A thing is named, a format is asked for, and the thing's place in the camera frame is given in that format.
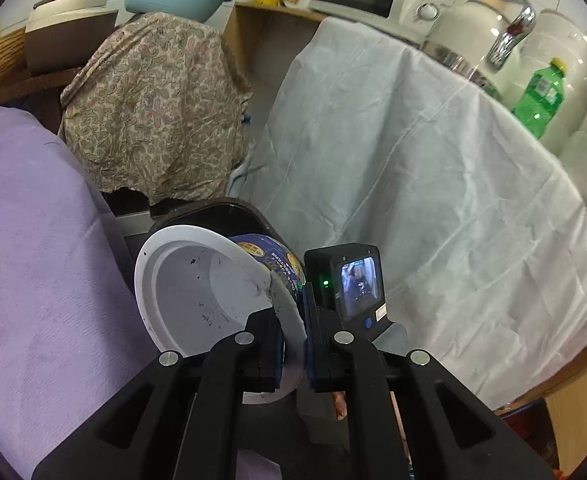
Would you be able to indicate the white and blue paper bowl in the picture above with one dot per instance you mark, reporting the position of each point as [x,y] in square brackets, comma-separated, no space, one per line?
[198,280]

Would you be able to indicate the white and brown sink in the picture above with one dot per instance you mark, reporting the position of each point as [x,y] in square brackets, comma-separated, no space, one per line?
[68,30]

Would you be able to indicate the black trash bin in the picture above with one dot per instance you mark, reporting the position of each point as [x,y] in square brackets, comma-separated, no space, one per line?
[213,212]

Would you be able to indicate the paisley patterned cloth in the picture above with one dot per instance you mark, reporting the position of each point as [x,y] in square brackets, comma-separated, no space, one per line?
[158,105]

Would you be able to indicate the person's right hand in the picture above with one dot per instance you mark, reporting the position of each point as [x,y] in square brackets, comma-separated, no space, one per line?
[341,406]

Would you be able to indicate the white kettle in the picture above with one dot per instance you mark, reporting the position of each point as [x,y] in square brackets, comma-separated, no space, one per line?
[468,30]

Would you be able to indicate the purple blanket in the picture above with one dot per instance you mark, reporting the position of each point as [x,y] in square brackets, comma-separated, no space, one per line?
[43,240]

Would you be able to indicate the white cover cloth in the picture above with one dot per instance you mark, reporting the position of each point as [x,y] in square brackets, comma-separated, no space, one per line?
[398,170]

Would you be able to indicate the green plastic bottle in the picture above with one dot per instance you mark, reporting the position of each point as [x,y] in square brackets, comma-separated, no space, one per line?
[541,97]

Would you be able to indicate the stack of toilet paper rolls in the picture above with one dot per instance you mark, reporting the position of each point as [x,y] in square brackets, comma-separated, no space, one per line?
[573,60]

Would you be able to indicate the dark wooden counter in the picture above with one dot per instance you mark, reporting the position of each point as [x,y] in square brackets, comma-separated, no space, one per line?
[33,90]

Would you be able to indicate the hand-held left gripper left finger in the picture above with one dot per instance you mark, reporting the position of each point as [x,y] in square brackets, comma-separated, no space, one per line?
[277,355]

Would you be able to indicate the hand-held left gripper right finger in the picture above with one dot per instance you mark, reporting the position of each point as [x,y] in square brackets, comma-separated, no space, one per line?
[309,360]

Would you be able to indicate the grey plastic object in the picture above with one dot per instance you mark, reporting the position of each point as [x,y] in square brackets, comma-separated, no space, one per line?
[131,222]

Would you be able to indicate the wooden cabinet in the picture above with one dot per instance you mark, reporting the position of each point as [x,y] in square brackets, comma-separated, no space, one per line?
[253,45]

